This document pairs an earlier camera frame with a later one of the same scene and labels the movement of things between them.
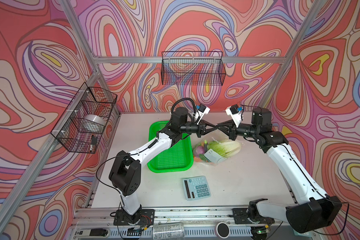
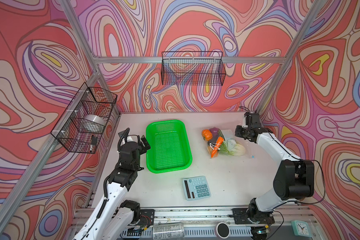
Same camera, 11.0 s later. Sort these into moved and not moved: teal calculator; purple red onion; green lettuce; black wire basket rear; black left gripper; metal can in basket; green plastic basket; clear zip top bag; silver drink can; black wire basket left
Moved: purple red onion; clear zip top bag; black left gripper; green lettuce
Not moved: black wire basket left; metal can in basket; green plastic basket; silver drink can; teal calculator; black wire basket rear
